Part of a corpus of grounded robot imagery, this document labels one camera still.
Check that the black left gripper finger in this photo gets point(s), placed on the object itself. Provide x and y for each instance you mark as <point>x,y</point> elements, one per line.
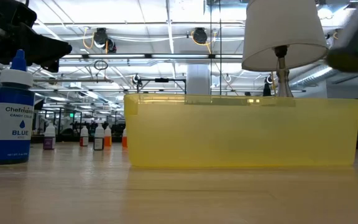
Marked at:
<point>52,66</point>
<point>48,49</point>

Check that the small purple dropper bottle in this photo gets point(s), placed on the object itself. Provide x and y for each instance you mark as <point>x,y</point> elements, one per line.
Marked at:
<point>49,141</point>

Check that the small red dropper bottle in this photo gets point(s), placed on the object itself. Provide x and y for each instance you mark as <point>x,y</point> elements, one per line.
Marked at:
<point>84,140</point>

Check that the small black dropper bottle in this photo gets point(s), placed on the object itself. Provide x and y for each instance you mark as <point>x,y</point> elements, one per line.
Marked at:
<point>99,141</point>

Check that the small orange dropper bottle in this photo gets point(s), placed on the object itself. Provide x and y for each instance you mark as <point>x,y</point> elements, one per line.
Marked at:
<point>124,141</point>
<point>108,140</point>

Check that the large blue food coloring bottle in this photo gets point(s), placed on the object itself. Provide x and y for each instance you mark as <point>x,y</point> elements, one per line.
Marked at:
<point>11,124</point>

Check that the background robot workstations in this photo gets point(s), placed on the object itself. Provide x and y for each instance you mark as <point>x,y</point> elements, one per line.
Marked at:
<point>73,126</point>

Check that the white building column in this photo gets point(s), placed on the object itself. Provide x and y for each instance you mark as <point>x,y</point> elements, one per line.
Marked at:
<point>197,81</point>

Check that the thin black vertical pole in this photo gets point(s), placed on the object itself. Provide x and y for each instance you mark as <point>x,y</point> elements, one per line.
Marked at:
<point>210,46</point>
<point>220,46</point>

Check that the yellow translucent plastic bin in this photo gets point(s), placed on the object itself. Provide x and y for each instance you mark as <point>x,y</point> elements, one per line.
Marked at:
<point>241,133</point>

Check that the black background hanging device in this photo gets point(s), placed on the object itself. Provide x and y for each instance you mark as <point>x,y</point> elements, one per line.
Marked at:
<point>267,90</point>

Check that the silver lamp base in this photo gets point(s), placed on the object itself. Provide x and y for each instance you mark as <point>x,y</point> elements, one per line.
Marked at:
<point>283,81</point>

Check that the white lamp shade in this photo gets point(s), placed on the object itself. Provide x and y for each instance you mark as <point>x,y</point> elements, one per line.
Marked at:
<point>281,31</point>

